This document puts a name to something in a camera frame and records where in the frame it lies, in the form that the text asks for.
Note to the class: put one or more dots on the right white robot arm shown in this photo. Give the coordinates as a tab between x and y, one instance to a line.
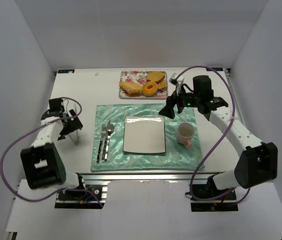
258	160

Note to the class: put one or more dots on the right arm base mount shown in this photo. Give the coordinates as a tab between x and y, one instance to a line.
209	199

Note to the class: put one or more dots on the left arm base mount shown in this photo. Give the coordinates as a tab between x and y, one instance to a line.
92	195

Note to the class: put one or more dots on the aluminium frame rail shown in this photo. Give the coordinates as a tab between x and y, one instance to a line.
96	177

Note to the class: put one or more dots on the metal spoon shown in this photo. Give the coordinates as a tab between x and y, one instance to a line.
110	130

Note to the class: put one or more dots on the metal serving tongs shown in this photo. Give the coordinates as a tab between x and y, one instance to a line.
74	135

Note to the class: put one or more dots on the fork with dark handle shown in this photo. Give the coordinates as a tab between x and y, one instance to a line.
102	135

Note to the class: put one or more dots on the orange ring donut bread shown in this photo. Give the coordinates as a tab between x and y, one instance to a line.
150	88

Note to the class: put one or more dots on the pink mug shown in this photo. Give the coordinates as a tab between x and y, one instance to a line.
184	134

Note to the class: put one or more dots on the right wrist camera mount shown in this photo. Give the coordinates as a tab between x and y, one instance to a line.
177	81

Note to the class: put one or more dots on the long yellow bread loaf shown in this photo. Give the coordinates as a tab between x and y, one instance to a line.
130	87

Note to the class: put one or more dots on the large brown bread slice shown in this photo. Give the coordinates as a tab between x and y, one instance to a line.
155	76

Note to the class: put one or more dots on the floral rectangular tray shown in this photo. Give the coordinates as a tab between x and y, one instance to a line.
140	78

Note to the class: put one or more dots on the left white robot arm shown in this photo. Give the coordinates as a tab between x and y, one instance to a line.
42	164

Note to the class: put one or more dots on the small brown bread slice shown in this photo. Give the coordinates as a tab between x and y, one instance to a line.
162	85

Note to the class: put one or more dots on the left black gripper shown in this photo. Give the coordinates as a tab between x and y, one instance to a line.
67	122

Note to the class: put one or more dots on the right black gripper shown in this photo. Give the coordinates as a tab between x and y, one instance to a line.
175	102

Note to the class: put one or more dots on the white square plate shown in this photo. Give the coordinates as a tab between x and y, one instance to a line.
144	135

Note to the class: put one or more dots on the green satin placemat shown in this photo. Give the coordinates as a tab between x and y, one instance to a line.
176	157

